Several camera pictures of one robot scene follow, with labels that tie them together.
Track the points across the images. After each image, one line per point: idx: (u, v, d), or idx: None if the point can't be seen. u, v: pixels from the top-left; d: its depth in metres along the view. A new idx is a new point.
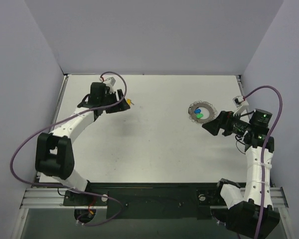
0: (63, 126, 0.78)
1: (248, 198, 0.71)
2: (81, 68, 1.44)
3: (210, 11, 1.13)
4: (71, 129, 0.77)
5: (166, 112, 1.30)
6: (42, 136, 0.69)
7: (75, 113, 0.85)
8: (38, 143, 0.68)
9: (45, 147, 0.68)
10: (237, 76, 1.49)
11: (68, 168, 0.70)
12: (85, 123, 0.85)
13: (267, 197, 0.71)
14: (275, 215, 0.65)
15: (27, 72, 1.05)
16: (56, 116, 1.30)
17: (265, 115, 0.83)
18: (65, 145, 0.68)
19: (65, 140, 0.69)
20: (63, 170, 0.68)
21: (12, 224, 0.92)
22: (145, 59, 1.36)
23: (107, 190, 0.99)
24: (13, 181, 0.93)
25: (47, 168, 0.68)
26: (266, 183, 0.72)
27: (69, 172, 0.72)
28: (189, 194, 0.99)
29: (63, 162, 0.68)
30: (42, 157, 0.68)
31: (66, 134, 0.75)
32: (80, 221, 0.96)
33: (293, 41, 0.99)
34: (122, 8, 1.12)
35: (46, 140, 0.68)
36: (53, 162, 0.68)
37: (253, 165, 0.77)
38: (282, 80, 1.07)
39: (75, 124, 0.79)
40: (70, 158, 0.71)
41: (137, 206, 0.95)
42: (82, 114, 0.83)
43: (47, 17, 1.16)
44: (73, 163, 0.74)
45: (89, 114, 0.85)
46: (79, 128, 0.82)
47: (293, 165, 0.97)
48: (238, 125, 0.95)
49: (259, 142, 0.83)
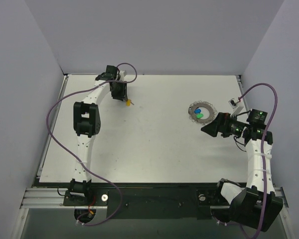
0: (89, 96, 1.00)
1: (251, 185, 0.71)
2: (82, 68, 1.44)
3: (210, 11, 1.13)
4: (96, 98, 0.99)
5: (166, 112, 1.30)
6: (76, 104, 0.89)
7: (96, 84, 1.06)
8: (74, 110, 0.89)
9: (79, 112, 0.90)
10: (237, 76, 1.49)
11: (97, 127, 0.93)
12: (104, 93, 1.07)
13: (269, 184, 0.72)
14: (279, 200, 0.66)
15: (27, 72, 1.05)
16: (56, 116, 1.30)
17: (261, 112, 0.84)
18: (95, 110, 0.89)
19: (94, 106, 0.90)
20: (94, 129, 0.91)
21: (12, 224, 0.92)
22: (146, 59, 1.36)
23: (107, 190, 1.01)
24: (13, 180, 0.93)
25: (82, 127, 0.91)
26: (267, 172, 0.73)
27: (97, 131, 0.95)
28: (189, 194, 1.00)
29: (94, 123, 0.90)
30: (78, 119, 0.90)
31: (93, 102, 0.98)
32: (80, 220, 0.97)
33: (294, 41, 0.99)
34: (122, 8, 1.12)
35: (80, 106, 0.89)
36: (87, 123, 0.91)
37: (254, 155, 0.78)
38: (282, 80, 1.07)
39: (98, 93, 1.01)
40: (98, 118, 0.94)
41: (137, 207, 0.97)
42: (102, 85, 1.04)
43: (48, 17, 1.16)
44: (100, 124, 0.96)
45: (107, 86, 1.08)
46: (101, 97, 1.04)
47: (293, 165, 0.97)
48: (236, 125, 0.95)
49: (258, 135, 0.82)
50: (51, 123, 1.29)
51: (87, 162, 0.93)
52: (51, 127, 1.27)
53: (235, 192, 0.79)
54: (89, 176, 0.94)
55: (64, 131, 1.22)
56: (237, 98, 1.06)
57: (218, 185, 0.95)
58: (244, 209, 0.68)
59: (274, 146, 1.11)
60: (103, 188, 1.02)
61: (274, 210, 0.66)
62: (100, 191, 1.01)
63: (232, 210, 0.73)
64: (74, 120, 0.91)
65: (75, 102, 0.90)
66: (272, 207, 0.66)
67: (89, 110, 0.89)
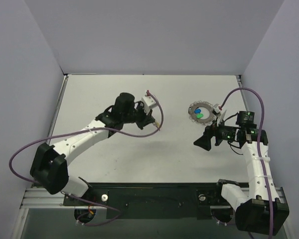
0: (68, 141, 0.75)
1: (255, 195, 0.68)
2: (82, 68, 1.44)
3: (210, 12, 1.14)
4: (74, 146, 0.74)
5: (166, 112, 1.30)
6: (43, 147, 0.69)
7: (88, 127, 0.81)
8: (36, 154, 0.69)
9: (42, 159, 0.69)
10: (237, 76, 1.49)
11: (58, 184, 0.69)
12: (95, 140, 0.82)
13: (273, 189, 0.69)
14: (284, 206, 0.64)
15: (27, 71, 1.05)
16: (56, 116, 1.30)
17: (249, 113, 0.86)
18: (59, 166, 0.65)
19: (60, 159, 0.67)
20: (50, 188, 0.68)
21: (12, 224, 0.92)
22: (146, 59, 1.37)
23: (107, 190, 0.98)
24: (12, 181, 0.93)
25: (40, 179, 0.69)
26: (269, 177, 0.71)
27: (59, 188, 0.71)
28: (189, 194, 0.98)
29: (54, 181, 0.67)
30: (38, 166, 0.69)
31: (67, 151, 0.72)
32: (80, 221, 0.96)
33: (294, 41, 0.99)
34: (122, 8, 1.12)
35: (45, 152, 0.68)
36: (46, 176, 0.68)
37: (252, 160, 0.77)
38: (282, 80, 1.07)
39: (81, 142, 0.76)
40: (65, 177, 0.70)
41: (137, 207, 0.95)
42: (94, 131, 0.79)
43: (47, 18, 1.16)
44: (66, 180, 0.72)
45: (103, 132, 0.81)
46: (85, 145, 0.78)
47: (292, 166, 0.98)
48: (226, 132, 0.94)
49: (254, 137, 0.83)
50: (51, 123, 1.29)
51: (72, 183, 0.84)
52: (52, 126, 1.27)
53: (238, 196, 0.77)
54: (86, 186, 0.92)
55: (63, 131, 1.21)
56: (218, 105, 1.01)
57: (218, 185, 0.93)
58: (252, 216, 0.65)
59: (275, 146, 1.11)
60: (103, 189, 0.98)
61: (281, 216, 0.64)
62: (99, 191, 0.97)
63: (240, 218, 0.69)
64: (34, 164, 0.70)
65: (45, 142, 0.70)
66: (280, 213, 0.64)
67: (53, 162, 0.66)
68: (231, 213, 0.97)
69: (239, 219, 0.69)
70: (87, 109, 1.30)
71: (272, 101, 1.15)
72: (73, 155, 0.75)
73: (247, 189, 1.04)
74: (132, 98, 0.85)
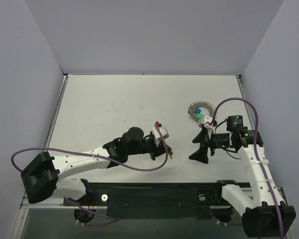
0: (67, 159, 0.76)
1: (261, 202, 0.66)
2: (82, 68, 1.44)
3: (210, 12, 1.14)
4: (71, 166, 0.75)
5: (166, 112, 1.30)
6: (43, 155, 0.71)
7: (91, 152, 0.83)
8: (35, 158, 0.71)
9: (37, 165, 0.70)
10: (237, 76, 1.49)
11: (39, 196, 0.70)
12: (94, 167, 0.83)
13: (277, 193, 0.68)
14: (291, 208, 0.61)
15: (27, 71, 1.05)
16: (56, 116, 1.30)
17: (237, 117, 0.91)
18: (48, 180, 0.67)
19: (53, 174, 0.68)
20: (29, 197, 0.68)
21: (12, 224, 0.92)
22: (146, 59, 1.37)
23: (107, 190, 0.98)
24: (12, 181, 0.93)
25: (26, 182, 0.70)
26: (271, 180, 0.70)
27: (39, 199, 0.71)
28: (189, 194, 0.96)
29: (36, 192, 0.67)
30: (30, 172, 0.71)
31: (63, 168, 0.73)
32: (80, 220, 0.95)
33: (294, 41, 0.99)
34: (122, 8, 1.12)
35: (43, 161, 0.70)
36: (33, 184, 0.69)
37: (251, 165, 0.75)
38: (282, 80, 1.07)
39: (80, 164, 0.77)
40: (48, 192, 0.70)
41: (137, 208, 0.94)
42: (96, 158, 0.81)
43: (47, 18, 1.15)
44: (48, 195, 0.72)
45: (104, 162, 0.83)
46: (83, 168, 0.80)
47: (292, 166, 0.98)
48: (220, 143, 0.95)
49: (249, 140, 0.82)
50: (51, 123, 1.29)
51: (71, 188, 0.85)
52: (52, 126, 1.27)
53: (241, 199, 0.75)
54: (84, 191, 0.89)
55: (63, 132, 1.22)
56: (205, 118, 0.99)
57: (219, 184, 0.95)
58: (260, 224, 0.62)
59: (275, 146, 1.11)
60: (103, 189, 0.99)
61: (289, 219, 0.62)
62: (99, 191, 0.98)
63: (248, 227, 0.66)
64: (27, 168, 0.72)
65: (47, 151, 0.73)
66: (288, 217, 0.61)
67: (45, 174, 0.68)
68: (231, 213, 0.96)
69: (247, 227, 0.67)
70: (87, 109, 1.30)
71: (272, 102, 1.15)
72: (68, 173, 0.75)
73: (247, 189, 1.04)
74: (139, 135, 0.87)
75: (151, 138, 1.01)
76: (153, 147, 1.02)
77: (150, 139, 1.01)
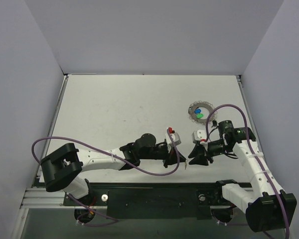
0: (89, 153, 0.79)
1: (262, 193, 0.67)
2: (82, 68, 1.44)
3: (210, 11, 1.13)
4: (92, 161, 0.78)
5: (166, 112, 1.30)
6: (68, 146, 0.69)
7: (111, 152, 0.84)
8: (61, 147, 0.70)
9: (61, 155, 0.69)
10: (237, 76, 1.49)
11: (57, 186, 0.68)
12: (111, 166, 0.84)
13: (276, 183, 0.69)
14: (291, 196, 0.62)
15: (26, 72, 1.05)
16: (56, 116, 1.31)
17: (227, 121, 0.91)
18: (71, 171, 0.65)
19: (75, 166, 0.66)
20: (48, 186, 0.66)
21: (12, 224, 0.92)
22: (146, 59, 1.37)
23: (107, 190, 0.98)
24: (12, 181, 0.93)
25: (46, 171, 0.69)
26: (267, 171, 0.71)
27: (55, 189, 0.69)
28: (189, 194, 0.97)
29: (56, 181, 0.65)
30: (51, 160, 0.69)
31: (84, 161, 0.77)
32: (80, 221, 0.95)
33: (294, 41, 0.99)
34: (122, 8, 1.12)
35: (67, 151, 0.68)
36: (53, 173, 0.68)
37: (247, 158, 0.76)
38: (282, 80, 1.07)
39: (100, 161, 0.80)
40: (66, 183, 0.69)
41: (136, 208, 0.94)
42: (114, 158, 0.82)
43: (47, 17, 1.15)
44: (64, 186, 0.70)
45: (120, 163, 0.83)
46: (101, 166, 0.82)
47: (292, 166, 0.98)
48: (218, 150, 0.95)
49: (243, 136, 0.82)
50: (51, 123, 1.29)
51: (78, 186, 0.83)
52: (52, 126, 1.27)
53: (242, 196, 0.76)
54: (86, 190, 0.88)
55: (63, 132, 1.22)
56: (197, 131, 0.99)
57: (222, 183, 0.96)
58: (265, 216, 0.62)
59: (274, 146, 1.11)
60: (103, 189, 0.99)
61: (291, 207, 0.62)
62: (99, 191, 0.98)
63: (253, 222, 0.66)
64: (50, 155, 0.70)
65: (73, 143, 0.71)
66: (290, 205, 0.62)
67: (69, 165, 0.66)
68: (231, 213, 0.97)
69: (252, 223, 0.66)
70: (87, 109, 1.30)
71: (273, 101, 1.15)
72: (86, 167, 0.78)
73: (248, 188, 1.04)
74: (151, 142, 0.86)
75: (164, 145, 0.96)
76: (162, 154, 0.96)
77: (163, 146, 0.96)
